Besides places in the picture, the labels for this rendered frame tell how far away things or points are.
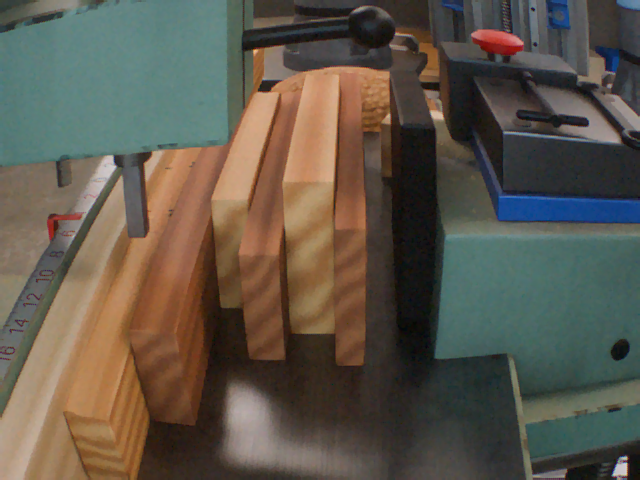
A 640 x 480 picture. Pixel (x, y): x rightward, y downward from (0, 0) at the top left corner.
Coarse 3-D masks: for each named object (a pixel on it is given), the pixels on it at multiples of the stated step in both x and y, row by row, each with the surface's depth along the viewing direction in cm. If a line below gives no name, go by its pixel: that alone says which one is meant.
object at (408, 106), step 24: (408, 72) 40; (408, 96) 36; (408, 120) 33; (432, 120) 33; (408, 144) 33; (432, 144) 33; (408, 168) 33; (432, 168) 33; (456, 168) 37; (408, 192) 34; (432, 192) 34; (408, 216) 34; (432, 216) 34; (408, 240) 35; (432, 240) 35; (408, 264) 35; (432, 264) 35; (408, 288) 36; (432, 288) 36; (408, 312) 36
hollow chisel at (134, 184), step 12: (132, 168) 33; (144, 168) 33; (132, 180) 33; (144, 180) 34; (132, 192) 33; (144, 192) 34; (132, 204) 33; (144, 204) 34; (132, 216) 34; (144, 216) 34; (132, 228) 34; (144, 228) 34
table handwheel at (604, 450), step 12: (612, 444) 38; (624, 444) 38; (636, 444) 38; (552, 456) 38; (564, 456) 38; (576, 456) 38; (588, 456) 38; (600, 456) 38; (612, 456) 38; (624, 456) 39; (636, 456) 50; (540, 468) 38; (552, 468) 39; (564, 468) 39; (636, 468) 49
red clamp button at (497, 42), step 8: (480, 32) 38; (488, 32) 38; (496, 32) 38; (472, 40) 38; (480, 40) 37; (488, 40) 37; (496, 40) 37; (504, 40) 37; (512, 40) 37; (480, 48) 38; (488, 48) 37; (496, 48) 37; (504, 48) 37; (512, 48) 37; (520, 48) 37
